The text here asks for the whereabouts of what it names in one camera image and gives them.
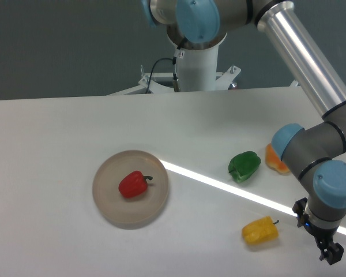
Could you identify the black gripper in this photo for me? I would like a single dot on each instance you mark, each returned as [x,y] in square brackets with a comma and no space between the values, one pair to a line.
[322,230]

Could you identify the red bell pepper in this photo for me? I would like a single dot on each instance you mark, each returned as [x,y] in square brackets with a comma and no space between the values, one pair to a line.
[134,184]

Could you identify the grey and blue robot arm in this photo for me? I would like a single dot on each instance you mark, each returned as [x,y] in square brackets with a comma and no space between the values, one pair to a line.
[310,154]

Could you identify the yellow bell pepper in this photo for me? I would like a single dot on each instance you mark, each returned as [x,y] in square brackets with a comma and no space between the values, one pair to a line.
[260,231]

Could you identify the green bell pepper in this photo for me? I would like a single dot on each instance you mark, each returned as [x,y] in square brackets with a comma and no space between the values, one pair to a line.
[242,166]

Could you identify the round beige plate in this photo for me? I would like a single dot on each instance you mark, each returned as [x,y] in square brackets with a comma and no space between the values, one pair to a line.
[136,212]

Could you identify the orange knotted bread roll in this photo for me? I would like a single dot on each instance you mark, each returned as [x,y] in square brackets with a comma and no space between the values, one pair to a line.
[274,162]

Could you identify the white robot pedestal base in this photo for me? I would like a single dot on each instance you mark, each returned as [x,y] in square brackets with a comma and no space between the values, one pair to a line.
[222,64]

